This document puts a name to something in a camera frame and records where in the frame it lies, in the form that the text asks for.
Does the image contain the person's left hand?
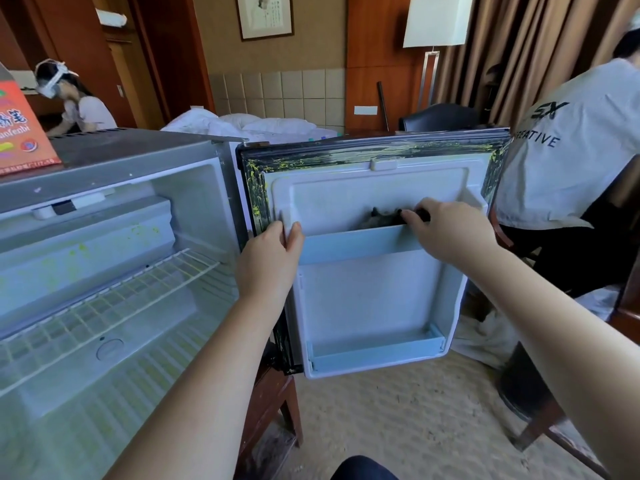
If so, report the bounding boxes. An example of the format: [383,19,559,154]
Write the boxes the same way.
[237,221,304,306]

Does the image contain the person's right hand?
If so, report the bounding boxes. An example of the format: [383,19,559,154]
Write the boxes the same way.
[400,197,498,271]

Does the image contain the dark grey cloth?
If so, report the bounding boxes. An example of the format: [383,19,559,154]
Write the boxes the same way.
[360,205,431,231]

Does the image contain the fridge door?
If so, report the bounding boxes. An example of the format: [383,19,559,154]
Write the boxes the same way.
[237,127,511,379]

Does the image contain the grey mini fridge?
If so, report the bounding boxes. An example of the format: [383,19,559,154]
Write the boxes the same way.
[0,127,251,480]

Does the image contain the person's left forearm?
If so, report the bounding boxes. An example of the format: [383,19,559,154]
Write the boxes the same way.
[105,295,291,480]

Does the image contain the person's right forearm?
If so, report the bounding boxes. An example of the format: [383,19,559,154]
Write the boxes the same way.
[465,239,640,480]

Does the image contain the person's dark trousers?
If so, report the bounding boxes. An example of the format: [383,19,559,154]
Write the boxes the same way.
[330,455,399,480]

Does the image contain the black seat wooden armchair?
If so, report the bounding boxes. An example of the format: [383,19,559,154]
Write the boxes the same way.
[400,103,483,133]

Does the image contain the dark red wooden stand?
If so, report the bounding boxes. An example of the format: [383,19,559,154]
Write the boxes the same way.
[235,365,304,480]

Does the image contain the white bed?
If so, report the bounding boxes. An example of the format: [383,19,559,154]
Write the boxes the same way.
[160,107,341,146]

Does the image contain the black plastic bucket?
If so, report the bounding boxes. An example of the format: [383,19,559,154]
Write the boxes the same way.
[498,339,553,421]

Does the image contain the beige padded headboard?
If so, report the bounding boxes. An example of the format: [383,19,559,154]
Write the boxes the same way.
[208,67,347,131]

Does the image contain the beige curtains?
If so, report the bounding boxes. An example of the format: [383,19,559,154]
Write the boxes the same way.
[435,0,640,131]

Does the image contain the white shade floor lamp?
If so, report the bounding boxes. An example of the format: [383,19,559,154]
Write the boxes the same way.
[403,0,475,111]

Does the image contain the orange cardboard chalk box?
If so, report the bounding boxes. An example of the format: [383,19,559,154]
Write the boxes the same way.
[0,79,63,176]

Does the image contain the white headset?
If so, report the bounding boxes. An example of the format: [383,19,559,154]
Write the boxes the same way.
[35,59,79,99]

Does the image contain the white wire shelf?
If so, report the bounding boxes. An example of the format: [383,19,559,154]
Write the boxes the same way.
[0,247,221,396]

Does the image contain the framed wall picture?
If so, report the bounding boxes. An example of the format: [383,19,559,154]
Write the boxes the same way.
[236,0,295,41]

